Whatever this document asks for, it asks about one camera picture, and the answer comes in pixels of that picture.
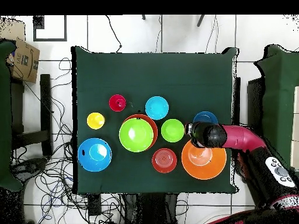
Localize clear blue ribbed bowl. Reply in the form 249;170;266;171
193;111;219;125

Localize large green bowl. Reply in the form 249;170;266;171
119;117;154;153

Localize small green bowl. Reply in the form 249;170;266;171
161;118;185;143

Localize wide shallow red-orange bowl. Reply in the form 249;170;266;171
122;113;159;151

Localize small light blue bowl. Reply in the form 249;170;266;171
145;96;169;121

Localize small red-orange bowl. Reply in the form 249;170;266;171
151;148;178;174

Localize large orange bowl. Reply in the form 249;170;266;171
181;139;227;180

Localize dark green tablecloth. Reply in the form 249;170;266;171
71;45;239;195

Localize red cup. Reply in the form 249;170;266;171
108;94;127;113

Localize green cloth covered table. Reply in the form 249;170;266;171
253;44;299;178
0;40;23;192

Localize yellow cup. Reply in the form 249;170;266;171
86;112;106;130

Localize large blue bowl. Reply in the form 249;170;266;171
77;138;113;173

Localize white boxes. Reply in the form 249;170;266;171
290;85;299;172

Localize black rectangular block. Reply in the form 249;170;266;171
88;193;102;216

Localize black stand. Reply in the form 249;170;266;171
10;73;53;157

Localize cardboard box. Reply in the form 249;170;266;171
0;19;40;83

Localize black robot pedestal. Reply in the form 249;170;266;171
123;192;178;224

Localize black cable with plug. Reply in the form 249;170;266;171
105;15;123;53

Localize tangle of black cables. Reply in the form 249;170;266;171
11;57;124;224

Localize dark square frame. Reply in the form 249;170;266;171
33;15;68;42

